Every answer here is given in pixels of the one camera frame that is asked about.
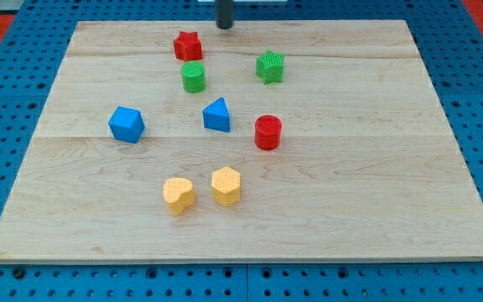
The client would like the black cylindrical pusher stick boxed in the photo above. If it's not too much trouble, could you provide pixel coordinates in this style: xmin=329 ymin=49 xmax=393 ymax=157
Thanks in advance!
xmin=216 ymin=0 xmax=235 ymax=29

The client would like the light wooden board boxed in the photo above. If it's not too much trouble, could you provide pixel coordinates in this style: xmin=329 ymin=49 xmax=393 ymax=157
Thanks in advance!
xmin=0 ymin=19 xmax=483 ymax=264

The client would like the red cylinder block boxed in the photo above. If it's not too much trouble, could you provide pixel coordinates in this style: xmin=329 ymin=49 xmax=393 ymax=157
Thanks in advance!
xmin=254 ymin=115 xmax=282 ymax=151

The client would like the yellow hexagon block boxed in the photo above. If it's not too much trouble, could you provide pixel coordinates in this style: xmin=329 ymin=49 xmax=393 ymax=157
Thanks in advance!
xmin=211 ymin=167 xmax=241 ymax=206

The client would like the green cylinder block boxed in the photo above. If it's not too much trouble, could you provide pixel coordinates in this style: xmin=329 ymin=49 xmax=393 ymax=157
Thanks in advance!
xmin=180 ymin=60 xmax=206 ymax=93

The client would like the blue triangle block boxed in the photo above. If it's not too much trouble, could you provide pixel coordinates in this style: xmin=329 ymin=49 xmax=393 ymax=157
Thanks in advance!
xmin=202 ymin=97 xmax=231 ymax=133

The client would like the green star block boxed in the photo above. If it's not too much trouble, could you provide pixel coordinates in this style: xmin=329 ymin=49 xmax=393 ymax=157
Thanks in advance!
xmin=255 ymin=49 xmax=284 ymax=85

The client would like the yellow heart block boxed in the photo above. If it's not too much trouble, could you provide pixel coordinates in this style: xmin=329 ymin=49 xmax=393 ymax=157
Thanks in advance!
xmin=163 ymin=178 xmax=196 ymax=216

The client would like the blue cube block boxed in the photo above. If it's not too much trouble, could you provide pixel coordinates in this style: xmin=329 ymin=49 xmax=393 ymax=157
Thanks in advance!
xmin=108 ymin=107 xmax=145 ymax=143

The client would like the red star block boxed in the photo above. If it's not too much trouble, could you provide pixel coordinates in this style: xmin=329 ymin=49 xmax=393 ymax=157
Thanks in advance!
xmin=173 ymin=31 xmax=203 ymax=61

